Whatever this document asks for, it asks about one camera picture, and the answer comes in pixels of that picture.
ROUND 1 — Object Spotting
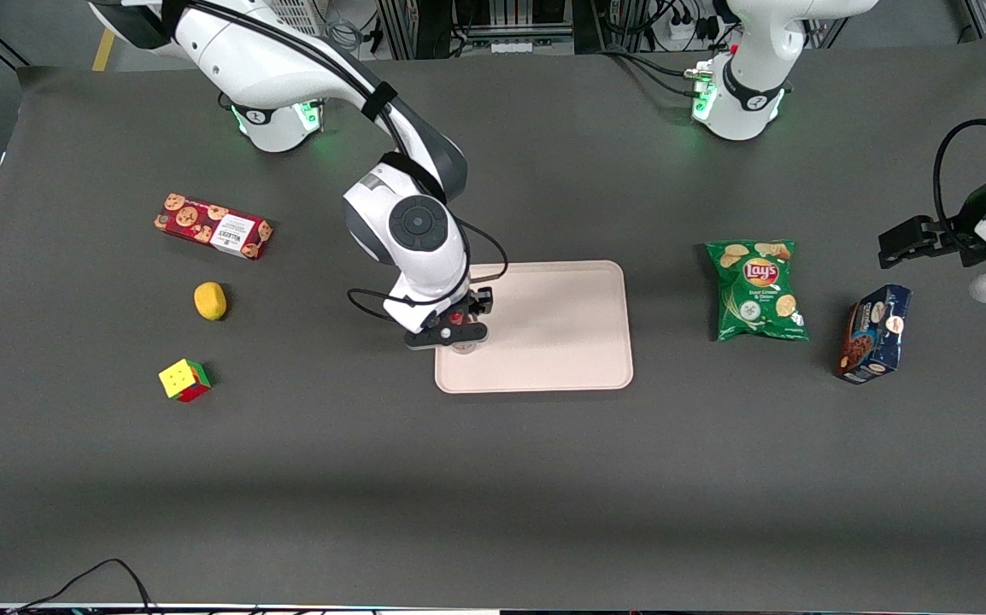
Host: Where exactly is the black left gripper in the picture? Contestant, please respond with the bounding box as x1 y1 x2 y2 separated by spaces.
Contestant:
877 174 986 270

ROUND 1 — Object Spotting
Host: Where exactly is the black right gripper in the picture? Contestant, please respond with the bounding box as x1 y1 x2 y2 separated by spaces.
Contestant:
429 287 496 332

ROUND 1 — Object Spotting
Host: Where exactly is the red coke bottle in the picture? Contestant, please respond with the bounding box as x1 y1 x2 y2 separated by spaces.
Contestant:
448 311 483 355

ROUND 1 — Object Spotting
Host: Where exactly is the beige plastic tray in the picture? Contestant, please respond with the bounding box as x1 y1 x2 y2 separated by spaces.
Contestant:
434 261 635 395

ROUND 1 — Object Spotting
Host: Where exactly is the dark blue cookie box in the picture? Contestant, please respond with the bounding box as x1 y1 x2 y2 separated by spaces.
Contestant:
832 284 914 386

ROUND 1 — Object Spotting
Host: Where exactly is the green chips bag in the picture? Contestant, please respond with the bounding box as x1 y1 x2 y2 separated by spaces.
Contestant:
705 240 811 343

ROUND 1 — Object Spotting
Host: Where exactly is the yellow lemon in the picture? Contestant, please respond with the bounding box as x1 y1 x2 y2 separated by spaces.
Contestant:
194 281 229 323

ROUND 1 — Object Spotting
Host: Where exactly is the red cookie box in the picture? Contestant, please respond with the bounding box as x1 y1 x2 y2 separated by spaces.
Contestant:
154 193 274 261

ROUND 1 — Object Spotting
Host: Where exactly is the colourful puzzle cube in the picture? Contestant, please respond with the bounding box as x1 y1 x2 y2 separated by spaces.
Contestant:
158 357 213 404

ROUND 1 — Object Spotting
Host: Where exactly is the white power strip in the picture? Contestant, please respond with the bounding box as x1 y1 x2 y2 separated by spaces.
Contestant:
666 9 705 45

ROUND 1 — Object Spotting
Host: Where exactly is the white perforated box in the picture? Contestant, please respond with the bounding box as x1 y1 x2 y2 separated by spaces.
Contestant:
275 0 326 38

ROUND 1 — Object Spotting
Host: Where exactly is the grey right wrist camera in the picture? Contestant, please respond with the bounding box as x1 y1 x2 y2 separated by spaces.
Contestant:
402 321 491 353

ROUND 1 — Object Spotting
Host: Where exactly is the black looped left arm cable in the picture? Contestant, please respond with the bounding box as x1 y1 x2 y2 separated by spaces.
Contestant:
932 118 986 246

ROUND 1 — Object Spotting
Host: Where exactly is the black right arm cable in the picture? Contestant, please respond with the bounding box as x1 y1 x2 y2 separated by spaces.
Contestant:
194 0 510 323

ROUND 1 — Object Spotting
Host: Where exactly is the aluminium frame rack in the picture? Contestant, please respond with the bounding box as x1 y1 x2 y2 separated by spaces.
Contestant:
376 0 577 62

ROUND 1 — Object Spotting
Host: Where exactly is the black left base cable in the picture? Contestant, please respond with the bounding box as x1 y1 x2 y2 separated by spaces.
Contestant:
597 47 703 82
619 53 699 98

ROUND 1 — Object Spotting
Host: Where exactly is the grey coiled cable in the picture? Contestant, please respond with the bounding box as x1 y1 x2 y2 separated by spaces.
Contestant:
323 14 367 54

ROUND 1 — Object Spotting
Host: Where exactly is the black cable at table edge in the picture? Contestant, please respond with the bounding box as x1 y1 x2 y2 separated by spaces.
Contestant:
4 558 160 615

